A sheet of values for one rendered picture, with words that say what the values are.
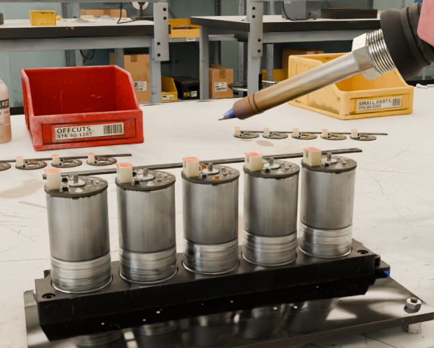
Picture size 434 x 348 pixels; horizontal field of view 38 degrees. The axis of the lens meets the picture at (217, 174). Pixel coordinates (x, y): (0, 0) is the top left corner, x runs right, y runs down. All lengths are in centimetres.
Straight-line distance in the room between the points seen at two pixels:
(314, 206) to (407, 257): 9
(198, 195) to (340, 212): 7
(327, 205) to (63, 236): 11
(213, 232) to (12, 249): 14
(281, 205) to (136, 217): 6
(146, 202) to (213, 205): 3
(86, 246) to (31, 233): 14
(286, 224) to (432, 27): 11
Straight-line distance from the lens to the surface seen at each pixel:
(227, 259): 27
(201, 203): 26
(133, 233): 26
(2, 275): 34
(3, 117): 62
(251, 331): 25
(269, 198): 27
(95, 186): 26
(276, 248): 28
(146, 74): 449
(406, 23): 22
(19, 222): 41
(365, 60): 22
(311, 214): 29
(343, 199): 29
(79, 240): 25
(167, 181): 26
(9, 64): 473
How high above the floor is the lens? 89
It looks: 16 degrees down
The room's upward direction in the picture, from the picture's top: straight up
